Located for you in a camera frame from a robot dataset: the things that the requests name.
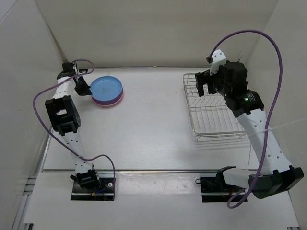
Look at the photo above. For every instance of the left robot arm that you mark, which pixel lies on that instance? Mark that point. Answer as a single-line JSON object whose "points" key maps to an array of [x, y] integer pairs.
{"points": [[65, 120]]}

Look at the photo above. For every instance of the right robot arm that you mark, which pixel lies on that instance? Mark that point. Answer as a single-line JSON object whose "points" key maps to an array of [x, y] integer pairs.
{"points": [[275, 173]]}

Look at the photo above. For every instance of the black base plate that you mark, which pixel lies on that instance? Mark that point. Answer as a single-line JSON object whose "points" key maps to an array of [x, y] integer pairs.
{"points": [[103, 192], [211, 192]]}

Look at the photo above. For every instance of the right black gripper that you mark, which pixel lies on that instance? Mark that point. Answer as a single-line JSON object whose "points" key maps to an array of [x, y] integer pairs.
{"points": [[205, 78]]}

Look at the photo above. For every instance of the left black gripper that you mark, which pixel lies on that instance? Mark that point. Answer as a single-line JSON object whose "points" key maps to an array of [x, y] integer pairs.
{"points": [[86, 90]]}

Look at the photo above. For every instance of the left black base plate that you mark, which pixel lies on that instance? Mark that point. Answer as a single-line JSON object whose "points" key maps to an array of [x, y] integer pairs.
{"points": [[103, 192]]}

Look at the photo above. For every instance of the wire dish rack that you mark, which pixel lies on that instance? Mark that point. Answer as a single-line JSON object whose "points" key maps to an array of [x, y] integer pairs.
{"points": [[209, 116]]}

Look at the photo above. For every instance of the blue plate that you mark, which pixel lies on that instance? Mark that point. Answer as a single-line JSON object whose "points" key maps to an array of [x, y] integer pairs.
{"points": [[106, 88]]}

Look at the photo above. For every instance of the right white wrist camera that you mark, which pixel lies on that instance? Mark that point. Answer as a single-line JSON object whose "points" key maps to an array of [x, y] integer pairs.
{"points": [[216, 59]]}

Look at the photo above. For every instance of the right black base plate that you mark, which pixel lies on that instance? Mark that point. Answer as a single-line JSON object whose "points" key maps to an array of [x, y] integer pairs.
{"points": [[211, 192]]}

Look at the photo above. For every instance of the white cable tie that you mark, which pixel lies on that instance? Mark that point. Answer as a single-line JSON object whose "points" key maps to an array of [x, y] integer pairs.
{"points": [[277, 127]]}

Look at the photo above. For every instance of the pink plate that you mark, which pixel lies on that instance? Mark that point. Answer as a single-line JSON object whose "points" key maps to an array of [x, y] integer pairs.
{"points": [[109, 103]]}

